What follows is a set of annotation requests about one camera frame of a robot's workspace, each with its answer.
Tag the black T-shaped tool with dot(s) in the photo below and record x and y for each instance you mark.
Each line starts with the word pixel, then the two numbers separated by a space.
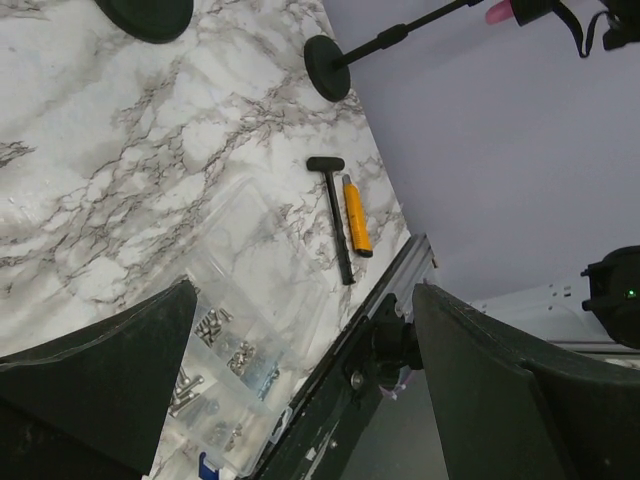
pixel 328 166

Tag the small orange object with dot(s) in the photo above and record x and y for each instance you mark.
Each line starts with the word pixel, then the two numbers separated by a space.
pixel 356 218

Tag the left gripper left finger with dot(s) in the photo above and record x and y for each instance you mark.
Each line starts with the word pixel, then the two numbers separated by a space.
pixel 92 404

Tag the black shock-mount round stand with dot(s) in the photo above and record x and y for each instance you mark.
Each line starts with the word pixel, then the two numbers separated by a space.
pixel 151 21

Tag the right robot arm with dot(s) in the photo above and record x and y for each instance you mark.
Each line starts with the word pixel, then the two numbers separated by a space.
pixel 595 312

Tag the pink microphone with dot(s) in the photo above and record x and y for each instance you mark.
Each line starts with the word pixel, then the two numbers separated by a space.
pixel 499 12

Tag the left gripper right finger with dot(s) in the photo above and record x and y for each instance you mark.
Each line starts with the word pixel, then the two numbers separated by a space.
pixel 509 405

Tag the clear plastic screw box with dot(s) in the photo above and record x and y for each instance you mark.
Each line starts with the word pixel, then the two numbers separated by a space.
pixel 259 299

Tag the black clip round stand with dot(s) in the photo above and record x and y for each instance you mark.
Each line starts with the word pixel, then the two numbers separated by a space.
pixel 328 67

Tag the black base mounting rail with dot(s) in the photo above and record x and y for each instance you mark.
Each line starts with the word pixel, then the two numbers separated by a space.
pixel 369 362

